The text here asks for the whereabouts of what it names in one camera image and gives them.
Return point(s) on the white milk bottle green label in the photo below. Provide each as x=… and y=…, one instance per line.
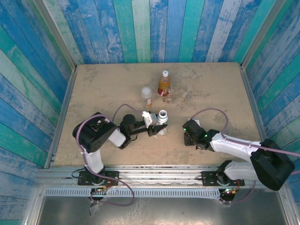
x=162, y=122

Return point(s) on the small clear bottle orange label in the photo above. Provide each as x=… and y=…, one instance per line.
x=148, y=102

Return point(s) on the brown tea bottle red label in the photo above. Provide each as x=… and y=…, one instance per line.
x=164, y=87

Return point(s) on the small white bottle cap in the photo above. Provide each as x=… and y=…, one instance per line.
x=165, y=73

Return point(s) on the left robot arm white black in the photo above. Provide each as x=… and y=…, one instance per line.
x=93, y=161

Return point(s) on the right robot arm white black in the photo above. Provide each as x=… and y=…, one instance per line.
x=234, y=146

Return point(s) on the small LED circuit board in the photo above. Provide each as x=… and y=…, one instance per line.
x=99, y=189
x=228, y=191

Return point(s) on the steel sheet shelf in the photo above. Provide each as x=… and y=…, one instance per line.
x=175, y=213

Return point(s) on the aluminium mounting rail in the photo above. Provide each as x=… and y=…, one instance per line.
x=159, y=174

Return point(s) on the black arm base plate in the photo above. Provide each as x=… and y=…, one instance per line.
x=112, y=175
x=208, y=178

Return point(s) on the aluminium table edge rail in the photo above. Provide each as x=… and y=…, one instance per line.
x=255, y=105
x=62, y=117

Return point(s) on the aluminium corner post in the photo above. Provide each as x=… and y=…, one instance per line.
x=57, y=35
x=257, y=35

